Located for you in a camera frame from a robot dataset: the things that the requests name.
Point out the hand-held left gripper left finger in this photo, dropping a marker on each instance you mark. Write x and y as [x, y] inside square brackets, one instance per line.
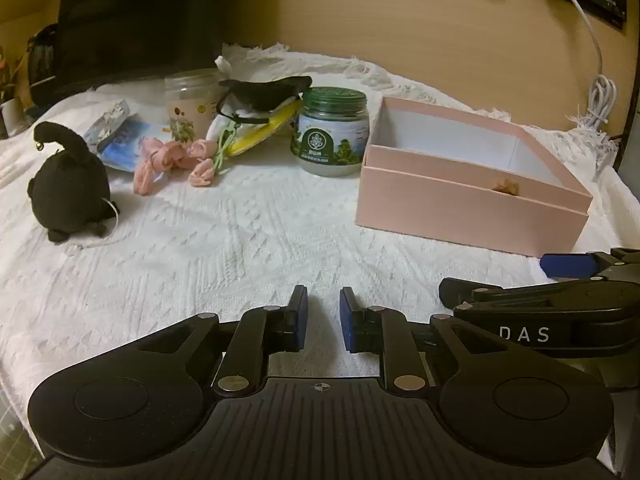
[299, 317]

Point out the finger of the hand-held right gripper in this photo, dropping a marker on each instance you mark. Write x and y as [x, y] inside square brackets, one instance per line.
[465, 291]
[565, 265]

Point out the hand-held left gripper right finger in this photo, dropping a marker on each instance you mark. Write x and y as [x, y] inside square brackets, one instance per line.
[346, 320]

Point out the pink cardboard box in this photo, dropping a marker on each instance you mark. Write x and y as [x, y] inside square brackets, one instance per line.
[450, 200]

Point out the pink fabric tulip bouquet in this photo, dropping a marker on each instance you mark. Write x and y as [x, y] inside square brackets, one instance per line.
[167, 160]

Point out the black plush cat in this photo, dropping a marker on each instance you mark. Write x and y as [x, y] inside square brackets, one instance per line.
[72, 185]

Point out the small brown fuzzy item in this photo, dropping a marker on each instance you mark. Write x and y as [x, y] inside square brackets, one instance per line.
[506, 186]

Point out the white knitted blanket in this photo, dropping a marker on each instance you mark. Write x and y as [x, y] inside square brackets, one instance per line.
[225, 240]

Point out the green lid jar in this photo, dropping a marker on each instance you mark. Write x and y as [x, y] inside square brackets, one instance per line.
[332, 135]

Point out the white cloth item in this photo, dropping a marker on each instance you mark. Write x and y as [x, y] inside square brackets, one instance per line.
[220, 122]

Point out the clear flower print jar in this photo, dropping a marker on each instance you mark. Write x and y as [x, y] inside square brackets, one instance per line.
[192, 105]

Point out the blue and white packet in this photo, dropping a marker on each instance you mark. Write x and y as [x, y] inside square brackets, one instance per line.
[127, 147]

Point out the silver foil packet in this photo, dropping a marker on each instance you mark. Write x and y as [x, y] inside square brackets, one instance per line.
[105, 122]

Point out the green cutting mat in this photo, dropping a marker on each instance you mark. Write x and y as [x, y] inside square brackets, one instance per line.
[10, 440]

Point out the black monitor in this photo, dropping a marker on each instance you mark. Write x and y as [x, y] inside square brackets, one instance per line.
[135, 20]

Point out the plant in white pot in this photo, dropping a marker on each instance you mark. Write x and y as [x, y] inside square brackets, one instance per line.
[10, 110]

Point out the black bag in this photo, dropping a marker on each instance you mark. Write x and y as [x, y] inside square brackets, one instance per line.
[42, 65]

